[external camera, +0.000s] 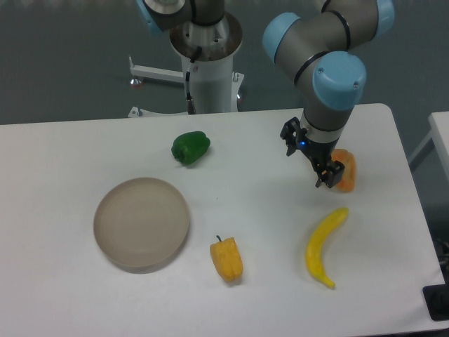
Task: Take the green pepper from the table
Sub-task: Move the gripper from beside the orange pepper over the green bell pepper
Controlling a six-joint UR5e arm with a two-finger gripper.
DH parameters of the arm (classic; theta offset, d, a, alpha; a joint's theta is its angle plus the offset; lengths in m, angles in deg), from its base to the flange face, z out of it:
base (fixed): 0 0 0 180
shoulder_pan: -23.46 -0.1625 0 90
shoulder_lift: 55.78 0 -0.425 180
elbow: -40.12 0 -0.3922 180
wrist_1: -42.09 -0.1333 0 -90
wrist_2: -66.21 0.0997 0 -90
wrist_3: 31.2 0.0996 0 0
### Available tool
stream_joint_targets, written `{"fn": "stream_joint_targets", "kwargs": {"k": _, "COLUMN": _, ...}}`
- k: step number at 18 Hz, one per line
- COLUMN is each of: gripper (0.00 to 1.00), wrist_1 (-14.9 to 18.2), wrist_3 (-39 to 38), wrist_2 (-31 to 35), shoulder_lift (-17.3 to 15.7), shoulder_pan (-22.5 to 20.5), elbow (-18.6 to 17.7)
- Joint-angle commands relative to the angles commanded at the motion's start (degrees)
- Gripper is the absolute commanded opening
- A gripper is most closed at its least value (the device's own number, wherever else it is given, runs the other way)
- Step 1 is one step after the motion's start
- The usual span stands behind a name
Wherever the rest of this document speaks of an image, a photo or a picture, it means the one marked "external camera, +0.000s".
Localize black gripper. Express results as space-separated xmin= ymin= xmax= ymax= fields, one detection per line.
xmin=280 ymin=117 xmax=343 ymax=188

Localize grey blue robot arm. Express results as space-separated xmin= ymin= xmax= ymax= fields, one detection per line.
xmin=136 ymin=1 xmax=395 ymax=187

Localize green bell pepper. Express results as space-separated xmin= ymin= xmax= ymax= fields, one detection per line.
xmin=171 ymin=131 xmax=210 ymax=166

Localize yellow orange bell pepper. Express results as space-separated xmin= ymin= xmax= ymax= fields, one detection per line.
xmin=210 ymin=235 xmax=243 ymax=283

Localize yellow banana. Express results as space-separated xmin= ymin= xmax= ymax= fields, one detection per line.
xmin=304 ymin=207 xmax=349 ymax=289

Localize white side table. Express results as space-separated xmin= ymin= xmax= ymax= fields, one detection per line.
xmin=408 ymin=112 xmax=448 ymax=175

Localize beige round plate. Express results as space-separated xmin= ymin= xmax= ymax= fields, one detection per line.
xmin=93 ymin=178 xmax=190 ymax=273

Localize black device at edge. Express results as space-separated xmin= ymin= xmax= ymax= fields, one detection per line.
xmin=422 ymin=284 xmax=449 ymax=322

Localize black cable on pedestal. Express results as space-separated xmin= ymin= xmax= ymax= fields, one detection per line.
xmin=185 ymin=46 xmax=203 ymax=115

